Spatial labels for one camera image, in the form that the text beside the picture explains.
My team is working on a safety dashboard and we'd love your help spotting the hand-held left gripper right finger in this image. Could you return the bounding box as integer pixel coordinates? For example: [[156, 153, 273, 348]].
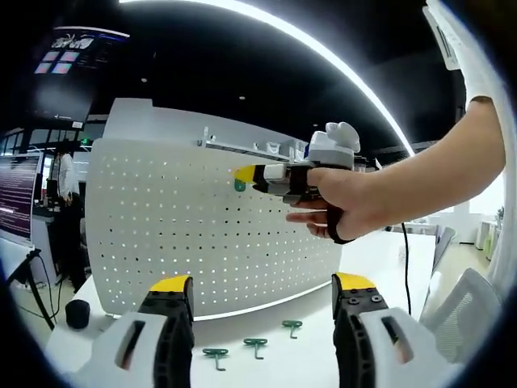
[[330, 272, 449, 388]]

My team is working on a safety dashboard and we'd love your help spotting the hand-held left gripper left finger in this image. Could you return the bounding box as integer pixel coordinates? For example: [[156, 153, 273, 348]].
[[78, 274, 195, 388]]

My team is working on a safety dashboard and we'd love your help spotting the white perforated mounting plate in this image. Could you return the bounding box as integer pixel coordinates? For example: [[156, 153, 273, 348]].
[[84, 137, 344, 323]]

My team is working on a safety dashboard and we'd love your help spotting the person's right hand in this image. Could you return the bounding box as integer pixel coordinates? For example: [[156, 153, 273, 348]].
[[285, 165, 389, 243]]

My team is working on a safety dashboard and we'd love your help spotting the group of white storage bins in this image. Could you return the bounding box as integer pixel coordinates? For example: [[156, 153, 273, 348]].
[[264, 139, 308, 161]]

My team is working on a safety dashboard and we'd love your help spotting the grey metal shelf rack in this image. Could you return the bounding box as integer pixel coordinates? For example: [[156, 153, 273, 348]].
[[197, 129, 316, 162]]

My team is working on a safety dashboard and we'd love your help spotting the long ceiling light strip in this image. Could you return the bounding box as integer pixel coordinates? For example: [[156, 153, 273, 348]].
[[119, 0, 415, 157]]

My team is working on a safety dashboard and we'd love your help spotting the small black cylinder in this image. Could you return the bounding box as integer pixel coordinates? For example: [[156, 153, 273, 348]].
[[65, 299, 90, 329]]

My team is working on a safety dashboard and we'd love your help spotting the white mesh office chair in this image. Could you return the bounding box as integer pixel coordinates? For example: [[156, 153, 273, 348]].
[[419, 267, 506, 363]]

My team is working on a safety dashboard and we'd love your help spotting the black laptop stand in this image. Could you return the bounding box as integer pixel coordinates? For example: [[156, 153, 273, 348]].
[[7, 248, 56, 331]]

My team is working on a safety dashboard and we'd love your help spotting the white ceiling air conditioner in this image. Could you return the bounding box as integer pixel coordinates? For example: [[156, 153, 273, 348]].
[[423, 0, 469, 70]]

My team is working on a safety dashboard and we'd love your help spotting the open white laptop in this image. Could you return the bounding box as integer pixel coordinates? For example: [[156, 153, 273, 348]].
[[0, 153, 44, 247]]

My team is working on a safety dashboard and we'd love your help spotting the large dark hanging screen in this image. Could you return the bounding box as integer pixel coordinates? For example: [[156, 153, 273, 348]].
[[32, 26, 130, 122]]

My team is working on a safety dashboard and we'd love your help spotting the black gripper hand strap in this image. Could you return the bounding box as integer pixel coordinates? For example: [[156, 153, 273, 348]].
[[326, 201, 356, 246]]

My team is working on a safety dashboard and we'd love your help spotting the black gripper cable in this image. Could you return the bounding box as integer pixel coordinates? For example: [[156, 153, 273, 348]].
[[401, 221, 413, 316]]

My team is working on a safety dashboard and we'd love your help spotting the black laptop cable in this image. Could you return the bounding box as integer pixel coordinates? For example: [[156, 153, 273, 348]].
[[23, 254, 61, 320]]

